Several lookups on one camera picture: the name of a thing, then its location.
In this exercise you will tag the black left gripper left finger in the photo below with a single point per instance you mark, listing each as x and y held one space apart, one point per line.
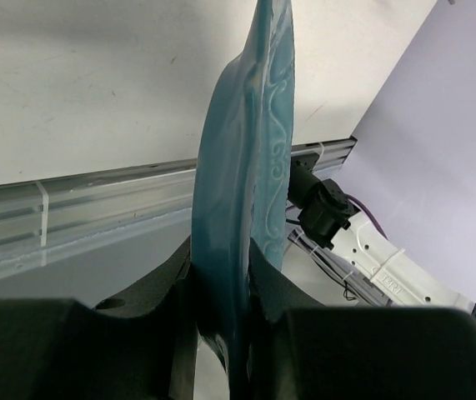
140 343

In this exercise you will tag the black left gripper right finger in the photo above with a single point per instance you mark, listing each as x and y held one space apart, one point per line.
302 349

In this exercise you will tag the teal scalloped plate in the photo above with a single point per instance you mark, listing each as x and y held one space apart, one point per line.
241 184

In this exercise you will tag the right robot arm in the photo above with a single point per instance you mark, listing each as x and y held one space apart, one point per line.
342 237

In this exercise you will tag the aluminium table edge rail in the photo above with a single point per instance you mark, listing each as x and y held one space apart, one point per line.
43 222

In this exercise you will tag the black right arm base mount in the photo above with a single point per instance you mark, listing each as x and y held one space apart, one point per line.
302 171

